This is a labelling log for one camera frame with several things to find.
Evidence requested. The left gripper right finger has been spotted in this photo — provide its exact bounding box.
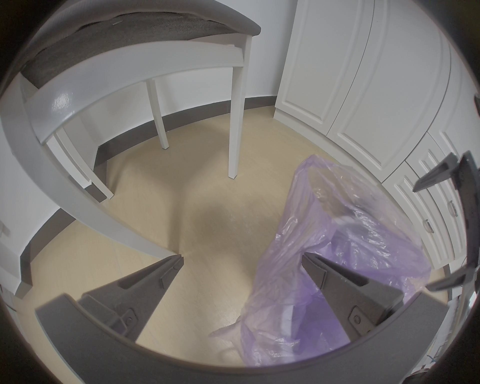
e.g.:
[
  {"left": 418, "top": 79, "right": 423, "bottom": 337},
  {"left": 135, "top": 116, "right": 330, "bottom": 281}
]
[{"left": 301, "top": 252, "right": 405, "bottom": 340}]

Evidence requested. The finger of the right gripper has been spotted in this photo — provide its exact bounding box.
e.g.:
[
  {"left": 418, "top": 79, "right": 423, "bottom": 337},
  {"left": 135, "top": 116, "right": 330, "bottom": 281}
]
[
  {"left": 426, "top": 266, "right": 472, "bottom": 292},
  {"left": 412, "top": 152, "right": 460, "bottom": 193}
]

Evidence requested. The grey and white chair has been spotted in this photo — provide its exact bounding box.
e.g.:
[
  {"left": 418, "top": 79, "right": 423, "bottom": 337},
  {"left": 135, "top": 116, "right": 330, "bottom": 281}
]
[{"left": 0, "top": 0, "right": 262, "bottom": 263}]

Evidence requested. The purple plastic bag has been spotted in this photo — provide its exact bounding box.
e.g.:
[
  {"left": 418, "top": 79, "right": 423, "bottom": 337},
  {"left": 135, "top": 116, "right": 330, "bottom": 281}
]
[{"left": 208, "top": 154, "right": 432, "bottom": 367}]

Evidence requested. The white wardrobe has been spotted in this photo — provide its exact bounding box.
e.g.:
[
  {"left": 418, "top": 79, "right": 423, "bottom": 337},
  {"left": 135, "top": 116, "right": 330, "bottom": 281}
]
[{"left": 274, "top": 0, "right": 480, "bottom": 271}]

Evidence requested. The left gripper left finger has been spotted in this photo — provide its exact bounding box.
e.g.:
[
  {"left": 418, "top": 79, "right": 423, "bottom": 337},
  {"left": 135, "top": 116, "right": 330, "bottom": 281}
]
[{"left": 80, "top": 254, "right": 184, "bottom": 343}]

